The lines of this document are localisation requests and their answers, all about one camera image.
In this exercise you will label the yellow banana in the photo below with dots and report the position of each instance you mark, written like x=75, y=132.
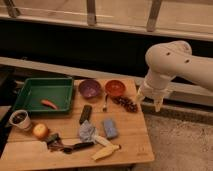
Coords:
x=106, y=151

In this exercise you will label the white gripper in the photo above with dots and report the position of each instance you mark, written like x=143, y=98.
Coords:
x=156, y=93

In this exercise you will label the orange carrot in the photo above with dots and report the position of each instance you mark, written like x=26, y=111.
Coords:
x=49, y=104

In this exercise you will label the black handled brush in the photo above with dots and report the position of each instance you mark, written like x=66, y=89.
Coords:
x=54, y=143

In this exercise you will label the orange bowl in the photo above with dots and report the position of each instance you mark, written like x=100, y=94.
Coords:
x=115, y=88

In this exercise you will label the purple bowl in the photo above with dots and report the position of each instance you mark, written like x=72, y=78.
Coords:
x=89, y=88

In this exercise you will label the red yellow apple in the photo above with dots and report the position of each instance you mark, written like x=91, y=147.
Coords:
x=40, y=131

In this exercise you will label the white paper cup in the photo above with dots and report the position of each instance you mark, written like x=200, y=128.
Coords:
x=21, y=119

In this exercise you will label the crumpled grey cloth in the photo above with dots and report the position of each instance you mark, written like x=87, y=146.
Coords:
x=87, y=132

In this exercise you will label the wooden cutting board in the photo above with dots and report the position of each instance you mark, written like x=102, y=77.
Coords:
x=122, y=139

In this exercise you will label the dark grape bunch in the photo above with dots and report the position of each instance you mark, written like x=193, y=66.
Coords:
x=126, y=103

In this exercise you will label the blue sponge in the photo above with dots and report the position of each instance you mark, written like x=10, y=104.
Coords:
x=110, y=128

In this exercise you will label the metal fork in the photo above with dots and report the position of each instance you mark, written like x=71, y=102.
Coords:
x=105, y=104

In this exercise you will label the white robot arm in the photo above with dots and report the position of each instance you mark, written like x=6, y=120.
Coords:
x=167, y=61

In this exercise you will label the green plastic tray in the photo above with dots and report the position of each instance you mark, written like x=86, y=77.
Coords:
x=57, y=90

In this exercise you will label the cream squeeze bottle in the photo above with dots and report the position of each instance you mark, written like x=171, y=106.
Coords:
x=103, y=141

